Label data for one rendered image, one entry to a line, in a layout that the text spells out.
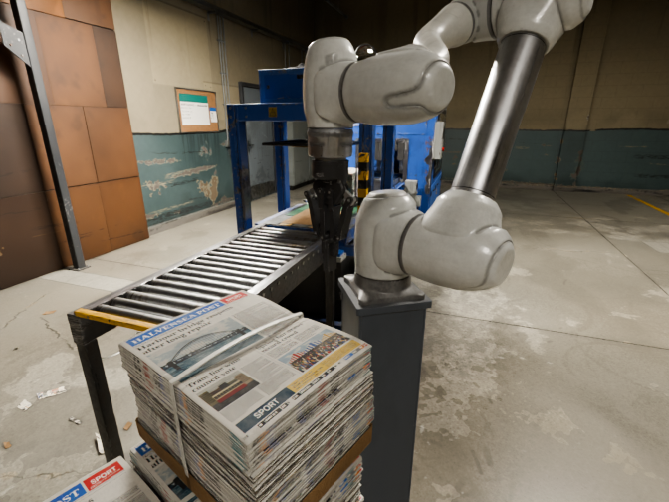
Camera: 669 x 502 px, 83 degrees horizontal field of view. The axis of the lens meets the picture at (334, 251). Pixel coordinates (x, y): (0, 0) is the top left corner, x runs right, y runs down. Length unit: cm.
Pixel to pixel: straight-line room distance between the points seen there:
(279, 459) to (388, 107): 54
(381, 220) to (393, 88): 39
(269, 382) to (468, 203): 54
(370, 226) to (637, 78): 932
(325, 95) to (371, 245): 40
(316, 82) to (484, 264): 47
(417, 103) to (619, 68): 943
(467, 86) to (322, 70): 896
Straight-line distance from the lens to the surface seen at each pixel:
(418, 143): 451
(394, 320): 101
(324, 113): 72
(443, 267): 83
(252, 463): 57
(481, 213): 85
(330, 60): 73
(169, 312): 149
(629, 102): 1002
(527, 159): 970
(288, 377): 62
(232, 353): 70
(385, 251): 91
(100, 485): 89
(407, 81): 60
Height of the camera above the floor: 144
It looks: 19 degrees down
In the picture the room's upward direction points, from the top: straight up
